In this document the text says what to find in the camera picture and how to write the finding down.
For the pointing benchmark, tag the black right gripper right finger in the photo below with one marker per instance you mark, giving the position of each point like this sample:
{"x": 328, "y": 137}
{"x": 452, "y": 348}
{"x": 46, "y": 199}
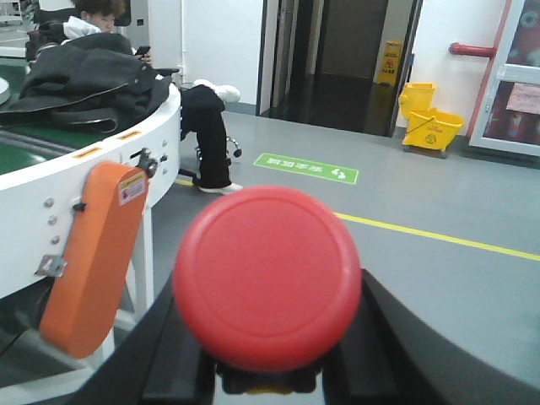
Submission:
{"x": 390, "y": 356}

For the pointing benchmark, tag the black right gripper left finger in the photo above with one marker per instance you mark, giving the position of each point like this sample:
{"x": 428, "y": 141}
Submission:
{"x": 160, "y": 362}

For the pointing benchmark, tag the red mushroom push button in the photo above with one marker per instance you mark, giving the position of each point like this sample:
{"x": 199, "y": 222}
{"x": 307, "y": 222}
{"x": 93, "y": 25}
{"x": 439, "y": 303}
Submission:
{"x": 267, "y": 280}

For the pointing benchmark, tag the orange guard cover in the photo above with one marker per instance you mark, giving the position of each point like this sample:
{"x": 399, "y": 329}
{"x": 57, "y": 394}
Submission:
{"x": 82, "y": 306}

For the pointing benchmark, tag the green floor sign sticker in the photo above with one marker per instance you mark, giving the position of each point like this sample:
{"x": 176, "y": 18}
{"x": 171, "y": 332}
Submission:
{"x": 307, "y": 167}

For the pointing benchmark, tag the white round conveyor table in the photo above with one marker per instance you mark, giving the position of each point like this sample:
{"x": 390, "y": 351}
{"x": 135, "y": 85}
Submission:
{"x": 38, "y": 206}

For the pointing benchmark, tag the yellow mop bucket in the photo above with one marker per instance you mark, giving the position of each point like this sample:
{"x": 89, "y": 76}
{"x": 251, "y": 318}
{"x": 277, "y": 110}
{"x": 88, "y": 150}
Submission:
{"x": 428, "y": 127}

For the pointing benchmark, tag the seated person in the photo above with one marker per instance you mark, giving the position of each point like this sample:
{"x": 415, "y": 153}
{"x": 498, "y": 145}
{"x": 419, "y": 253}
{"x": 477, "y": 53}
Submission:
{"x": 201, "y": 105}

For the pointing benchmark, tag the yellow wet floor sign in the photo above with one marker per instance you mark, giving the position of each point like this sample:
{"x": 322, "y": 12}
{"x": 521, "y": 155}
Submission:
{"x": 387, "y": 74}

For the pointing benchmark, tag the black jacket on chair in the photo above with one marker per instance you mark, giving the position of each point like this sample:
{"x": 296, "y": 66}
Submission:
{"x": 94, "y": 83}

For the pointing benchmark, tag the red fire pipe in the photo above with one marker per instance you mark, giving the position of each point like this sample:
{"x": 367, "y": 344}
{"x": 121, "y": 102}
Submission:
{"x": 459, "y": 49}

